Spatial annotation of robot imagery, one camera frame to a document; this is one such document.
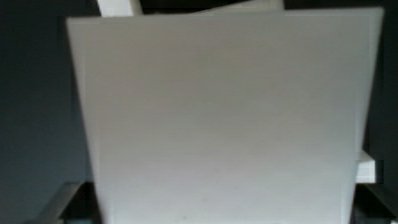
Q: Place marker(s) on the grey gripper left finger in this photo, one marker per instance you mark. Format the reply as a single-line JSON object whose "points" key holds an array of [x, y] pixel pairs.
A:
{"points": [[72, 208]]}

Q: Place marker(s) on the white workspace border frame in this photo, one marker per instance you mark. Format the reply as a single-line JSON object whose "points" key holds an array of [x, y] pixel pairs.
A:
{"points": [[126, 8]]}

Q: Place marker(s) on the white cabinet body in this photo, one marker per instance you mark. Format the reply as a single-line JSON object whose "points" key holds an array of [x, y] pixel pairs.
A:
{"points": [[250, 6]]}

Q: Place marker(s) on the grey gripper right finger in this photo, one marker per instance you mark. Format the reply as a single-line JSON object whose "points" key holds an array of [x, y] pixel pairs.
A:
{"points": [[376, 205]]}

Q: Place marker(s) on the white cabinet top block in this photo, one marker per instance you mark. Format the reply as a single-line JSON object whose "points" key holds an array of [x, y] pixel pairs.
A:
{"points": [[225, 99]]}

